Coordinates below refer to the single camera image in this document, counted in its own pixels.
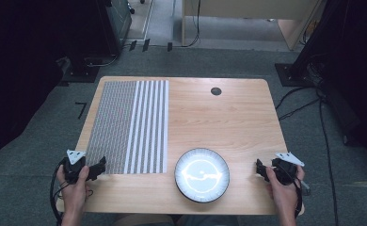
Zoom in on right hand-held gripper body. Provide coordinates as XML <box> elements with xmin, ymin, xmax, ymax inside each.
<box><xmin>270</xmin><ymin>152</ymin><xmax>306</xmax><ymax>186</ymax></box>

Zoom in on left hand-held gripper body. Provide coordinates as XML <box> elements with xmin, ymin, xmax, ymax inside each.
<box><xmin>62</xmin><ymin>149</ymin><xmax>88</xmax><ymax>186</ymax></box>

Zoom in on white plate with dark rim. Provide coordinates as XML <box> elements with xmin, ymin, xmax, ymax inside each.
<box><xmin>173</xmin><ymin>147</ymin><xmax>231</xmax><ymax>204</ymax></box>

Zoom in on person's right hand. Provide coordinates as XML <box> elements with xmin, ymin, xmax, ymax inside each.
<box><xmin>264</xmin><ymin>165</ymin><xmax>306</xmax><ymax>219</ymax></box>

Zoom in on person's left hand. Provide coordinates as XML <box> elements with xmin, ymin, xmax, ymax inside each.
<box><xmin>56</xmin><ymin>165</ymin><xmax>92</xmax><ymax>218</ymax></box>

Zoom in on grey and white striped placemat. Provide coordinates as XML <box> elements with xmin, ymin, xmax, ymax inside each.
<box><xmin>85</xmin><ymin>79</ymin><xmax>170</xmax><ymax>175</ymax></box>

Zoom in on person's legs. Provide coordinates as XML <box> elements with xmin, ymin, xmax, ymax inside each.
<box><xmin>111</xmin><ymin>213</ymin><xmax>240</xmax><ymax>226</ymax></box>

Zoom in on grey green cabinet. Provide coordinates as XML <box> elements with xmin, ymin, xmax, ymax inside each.
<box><xmin>105</xmin><ymin>0</ymin><xmax>133</xmax><ymax>48</ymax></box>

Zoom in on light wooden desk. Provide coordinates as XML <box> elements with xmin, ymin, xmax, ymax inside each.
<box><xmin>181</xmin><ymin>0</ymin><xmax>325</xmax><ymax>52</ymax></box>

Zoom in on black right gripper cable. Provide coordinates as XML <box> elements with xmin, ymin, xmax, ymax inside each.
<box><xmin>284</xmin><ymin>163</ymin><xmax>304</xmax><ymax>219</ymax></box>

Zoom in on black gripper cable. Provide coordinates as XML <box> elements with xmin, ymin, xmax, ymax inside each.
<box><xmin>49</xmin><ymin>159</ymin><xmax>67</xmax><ymax>226</ymax></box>
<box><xmin>284</xmin><ymin>163</ymin><xmax>304</xmax><ymax>219</ymax></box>

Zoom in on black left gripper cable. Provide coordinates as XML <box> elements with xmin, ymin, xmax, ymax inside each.
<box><xmin>49</xmin><ymin>159</ymin><xmax>67</xmax><ymax>226</ymax></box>

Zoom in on black floor cable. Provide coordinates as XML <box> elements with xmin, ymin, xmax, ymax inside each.
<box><xmin>275</xmin><ymin>86</ymin><xmax>321</xmax><ymax>121</ymax></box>
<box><xmin>316</xmin><ymin>90</ymin><xmax>340</xmax><ymax>226</ymax></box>

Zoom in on black stand with base plate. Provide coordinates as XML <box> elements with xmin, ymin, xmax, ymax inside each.
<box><xmin>58</xmin><ymin>0</ymin><xmax>123</xmax><ymax>84</ymax></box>
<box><xmin>274</xmin><ymin>0</ymin><xmax>340</xmax><ymax>88</ymax></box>

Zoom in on black hanging cable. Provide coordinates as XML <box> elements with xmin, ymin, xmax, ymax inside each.
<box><xmin>171</xmin><ymin>0</ymin><xmax>202</xmax><ymax>49</ymax></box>

